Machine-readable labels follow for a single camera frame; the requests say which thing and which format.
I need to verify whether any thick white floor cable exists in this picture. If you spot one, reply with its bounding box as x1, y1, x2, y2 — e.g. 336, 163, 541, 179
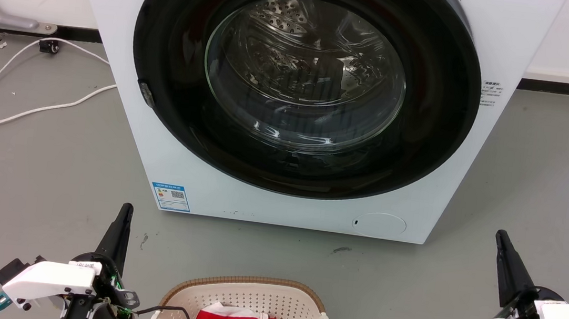
0, 71, 118, 156

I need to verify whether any round white filter cover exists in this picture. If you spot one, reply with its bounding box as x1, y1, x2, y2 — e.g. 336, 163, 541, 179
350, 210, 409, 241

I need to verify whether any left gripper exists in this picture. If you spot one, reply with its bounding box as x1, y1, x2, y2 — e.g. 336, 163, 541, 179
59, 197, 151, 319

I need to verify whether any cream laundry basket brown rim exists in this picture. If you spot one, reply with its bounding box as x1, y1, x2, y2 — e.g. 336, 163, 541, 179
147, 265, 342, 319

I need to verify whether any white front-load washing machine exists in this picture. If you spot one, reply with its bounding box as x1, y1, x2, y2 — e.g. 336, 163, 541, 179
46, 0, 567, 258

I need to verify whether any printed text warning label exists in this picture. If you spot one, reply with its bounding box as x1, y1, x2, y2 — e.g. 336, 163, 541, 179
479, 79, 505, 109

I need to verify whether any black round washer door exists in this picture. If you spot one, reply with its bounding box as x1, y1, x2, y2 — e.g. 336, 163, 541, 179
119, 0, 492, 216

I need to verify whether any blue energy label sticker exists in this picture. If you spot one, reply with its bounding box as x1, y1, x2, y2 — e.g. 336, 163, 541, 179
149, 182, 194, 213

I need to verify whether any white garment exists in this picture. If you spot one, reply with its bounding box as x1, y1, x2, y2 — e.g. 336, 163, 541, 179
201, 300, 270, 319

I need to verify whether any grey washer door latch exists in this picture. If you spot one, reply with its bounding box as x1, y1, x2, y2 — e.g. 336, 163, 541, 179
135, 79, 158, 110

